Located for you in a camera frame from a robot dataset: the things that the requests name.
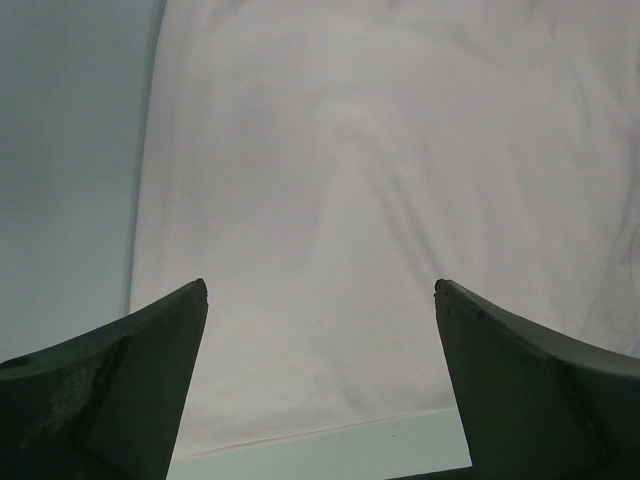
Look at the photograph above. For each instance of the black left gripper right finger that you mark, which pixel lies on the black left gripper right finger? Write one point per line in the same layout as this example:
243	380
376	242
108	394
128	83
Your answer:
534	403

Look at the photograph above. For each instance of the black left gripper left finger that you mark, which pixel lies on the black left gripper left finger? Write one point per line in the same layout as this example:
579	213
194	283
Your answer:
108	403

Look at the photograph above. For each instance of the white t shirt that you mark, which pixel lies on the white t shirt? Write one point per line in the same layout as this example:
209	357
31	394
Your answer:
321	164

